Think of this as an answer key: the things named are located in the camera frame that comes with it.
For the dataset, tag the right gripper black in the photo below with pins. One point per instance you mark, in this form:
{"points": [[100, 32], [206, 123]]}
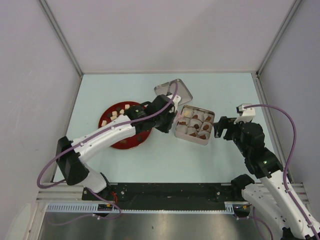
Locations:
{"points": [[218, 127]]}

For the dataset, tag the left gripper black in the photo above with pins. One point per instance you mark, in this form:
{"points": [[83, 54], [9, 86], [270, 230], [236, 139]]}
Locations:
{"points": [[165, 128]]}

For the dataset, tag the pink square tin box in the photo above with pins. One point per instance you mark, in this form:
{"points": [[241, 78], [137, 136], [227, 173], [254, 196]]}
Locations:
{"points": [[183, 132]]}

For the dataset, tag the red round plate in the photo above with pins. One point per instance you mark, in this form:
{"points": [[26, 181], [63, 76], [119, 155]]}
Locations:
{"points": [[114, 111]]}

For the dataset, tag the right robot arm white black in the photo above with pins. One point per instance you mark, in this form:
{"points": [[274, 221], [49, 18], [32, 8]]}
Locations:
{"points": [[282, 208]]}

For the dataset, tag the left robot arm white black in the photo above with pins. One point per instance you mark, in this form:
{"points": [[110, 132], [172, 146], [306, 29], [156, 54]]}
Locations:
{"points": [[73, 155]]}

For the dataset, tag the silver tin lid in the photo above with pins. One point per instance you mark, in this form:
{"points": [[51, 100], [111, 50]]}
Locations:
{"points": [[169, 88]]}

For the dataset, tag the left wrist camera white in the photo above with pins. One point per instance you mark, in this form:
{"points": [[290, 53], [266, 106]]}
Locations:
{"points": [[175, 101]]}

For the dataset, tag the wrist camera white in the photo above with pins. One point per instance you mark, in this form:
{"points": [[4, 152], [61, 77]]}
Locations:
{"points": [[246, 113], [175, 101]]}

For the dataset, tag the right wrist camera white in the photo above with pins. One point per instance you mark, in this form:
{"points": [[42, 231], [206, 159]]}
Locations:
{"points": [[246, 113]]}

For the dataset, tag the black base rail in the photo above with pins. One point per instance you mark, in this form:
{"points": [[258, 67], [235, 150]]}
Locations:
{"points": [[174, 196]]}

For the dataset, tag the white slotted cable duct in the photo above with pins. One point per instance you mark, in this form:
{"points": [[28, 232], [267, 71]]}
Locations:
{"points": [[105, 208]]}

